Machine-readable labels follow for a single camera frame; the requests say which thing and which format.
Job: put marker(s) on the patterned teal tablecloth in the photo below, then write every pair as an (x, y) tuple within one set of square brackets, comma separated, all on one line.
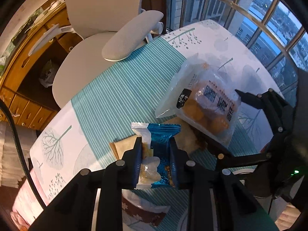
[(131, 90)]

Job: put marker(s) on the orange pastry snack bag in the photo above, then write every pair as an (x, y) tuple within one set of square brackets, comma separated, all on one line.
[(204, 96)]

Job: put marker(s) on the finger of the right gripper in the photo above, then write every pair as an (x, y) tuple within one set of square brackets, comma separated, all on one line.
[(215, 156), (268, 121)]

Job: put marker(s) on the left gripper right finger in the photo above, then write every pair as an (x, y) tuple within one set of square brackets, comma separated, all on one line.
[(217, 199)]

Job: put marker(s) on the red snowflake cookie packet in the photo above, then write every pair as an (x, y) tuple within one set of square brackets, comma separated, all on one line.
[(139, 213)]

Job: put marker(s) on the wooden desk with drawers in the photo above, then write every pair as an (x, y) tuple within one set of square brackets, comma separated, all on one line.
[(31, 104)]

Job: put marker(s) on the metal window grille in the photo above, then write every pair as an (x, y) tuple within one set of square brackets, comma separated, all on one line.
[(268, 28)]

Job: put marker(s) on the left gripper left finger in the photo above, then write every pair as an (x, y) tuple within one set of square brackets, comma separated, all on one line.
[(93, 199)]

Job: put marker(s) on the blue snack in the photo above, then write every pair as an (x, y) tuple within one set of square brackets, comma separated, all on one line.
[(155, 142)]

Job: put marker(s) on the grey office chair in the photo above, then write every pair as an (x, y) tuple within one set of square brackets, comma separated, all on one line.
[(110, 30)]

